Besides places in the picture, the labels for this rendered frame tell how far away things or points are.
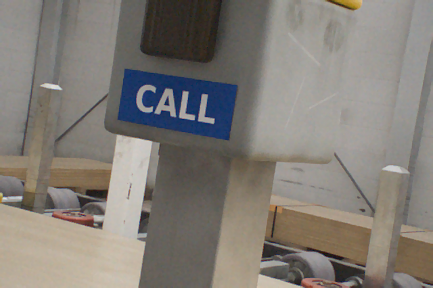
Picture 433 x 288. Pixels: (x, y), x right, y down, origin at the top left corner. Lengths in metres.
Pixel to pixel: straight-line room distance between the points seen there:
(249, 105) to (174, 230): 0.07
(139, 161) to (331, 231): 5.28
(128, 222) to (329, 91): 1.28
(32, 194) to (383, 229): 0.80
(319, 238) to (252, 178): 6.54
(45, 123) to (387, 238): 0.80
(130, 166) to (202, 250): 1.26
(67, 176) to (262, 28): 8.08
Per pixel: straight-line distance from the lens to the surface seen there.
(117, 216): 1.62
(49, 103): 1.92
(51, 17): 10.22
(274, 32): 0.31
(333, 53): 0.35
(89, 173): 8.60
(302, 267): 1.99
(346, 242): 6.78
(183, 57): 0.32
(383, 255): 1.49
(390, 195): 1.48
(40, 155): 1.92
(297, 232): 6.98
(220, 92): 0.31
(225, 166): 0.33
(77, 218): 1.70
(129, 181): 1.60
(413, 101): 7.78
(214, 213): 0.34
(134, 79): 0.34
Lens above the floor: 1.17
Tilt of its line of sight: 3 degrees down
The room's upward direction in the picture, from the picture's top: 9 degrees clockwise
